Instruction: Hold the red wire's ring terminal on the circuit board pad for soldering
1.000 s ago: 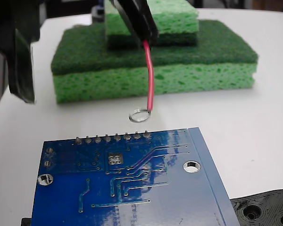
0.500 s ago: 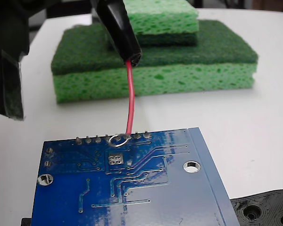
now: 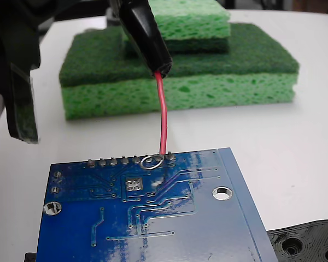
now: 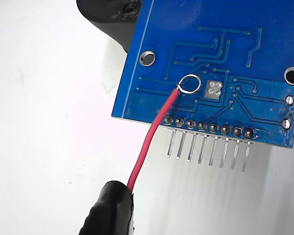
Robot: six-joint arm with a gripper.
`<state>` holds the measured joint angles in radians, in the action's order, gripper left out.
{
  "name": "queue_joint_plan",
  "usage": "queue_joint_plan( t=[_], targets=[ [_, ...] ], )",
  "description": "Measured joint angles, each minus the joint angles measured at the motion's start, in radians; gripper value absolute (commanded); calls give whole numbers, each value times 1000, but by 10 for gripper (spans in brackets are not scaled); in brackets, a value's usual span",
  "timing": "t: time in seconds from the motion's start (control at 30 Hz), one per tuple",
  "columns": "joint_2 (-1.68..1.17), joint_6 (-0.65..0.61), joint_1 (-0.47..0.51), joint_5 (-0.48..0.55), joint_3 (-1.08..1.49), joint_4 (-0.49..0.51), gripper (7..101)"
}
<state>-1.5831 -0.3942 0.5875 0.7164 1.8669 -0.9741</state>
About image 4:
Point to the black plastic holder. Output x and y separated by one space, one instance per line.
107 17

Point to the blue printed circuit board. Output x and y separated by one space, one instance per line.
235 61

